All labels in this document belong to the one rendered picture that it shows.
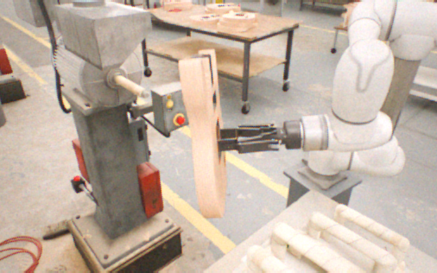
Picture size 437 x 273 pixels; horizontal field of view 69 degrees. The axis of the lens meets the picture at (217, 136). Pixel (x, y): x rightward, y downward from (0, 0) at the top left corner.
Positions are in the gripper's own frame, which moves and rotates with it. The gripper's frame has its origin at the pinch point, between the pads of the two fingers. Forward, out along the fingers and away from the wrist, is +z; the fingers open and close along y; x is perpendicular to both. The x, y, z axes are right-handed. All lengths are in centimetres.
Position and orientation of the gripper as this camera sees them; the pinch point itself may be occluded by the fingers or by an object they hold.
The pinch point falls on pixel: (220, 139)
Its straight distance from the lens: 83.3
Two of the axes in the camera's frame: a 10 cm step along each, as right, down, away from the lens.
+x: -1.0, -9.3, -3.6
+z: -9.9, 0.7, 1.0
